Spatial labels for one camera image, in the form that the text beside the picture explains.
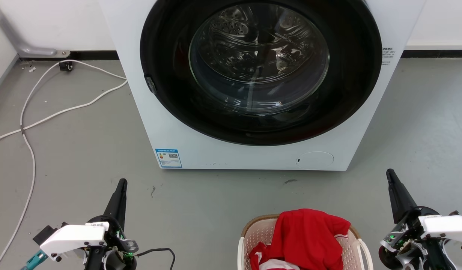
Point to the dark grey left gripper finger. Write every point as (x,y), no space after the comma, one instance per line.
(117,204)

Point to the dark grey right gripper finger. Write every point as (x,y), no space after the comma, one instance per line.
(399,198)

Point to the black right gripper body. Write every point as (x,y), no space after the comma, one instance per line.
(413,243)

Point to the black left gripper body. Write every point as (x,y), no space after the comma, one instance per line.
(114,258)

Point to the white plastic laundry basket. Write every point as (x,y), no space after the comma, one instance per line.
(259,234)

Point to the blue energy label sticker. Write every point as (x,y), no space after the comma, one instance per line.
(169,158)

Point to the round white filter cover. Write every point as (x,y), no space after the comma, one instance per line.
(315,159)

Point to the red garment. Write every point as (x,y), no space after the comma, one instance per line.
(309,236)

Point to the white front-load washing machine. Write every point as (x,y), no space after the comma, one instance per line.
(178,127)

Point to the black round washer door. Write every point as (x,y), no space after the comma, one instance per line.
(351,93)

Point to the white garment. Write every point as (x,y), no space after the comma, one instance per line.
(277,265)

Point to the small black floor clip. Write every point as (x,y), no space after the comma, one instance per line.
(65,66)

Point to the grey drain pipe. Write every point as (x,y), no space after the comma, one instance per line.
(13,35)

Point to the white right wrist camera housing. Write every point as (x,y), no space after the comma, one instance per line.
(448,225)

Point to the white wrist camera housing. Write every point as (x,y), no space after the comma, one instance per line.
(448,225)
(75,237)

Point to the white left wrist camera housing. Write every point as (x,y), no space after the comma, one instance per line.
(75,237)

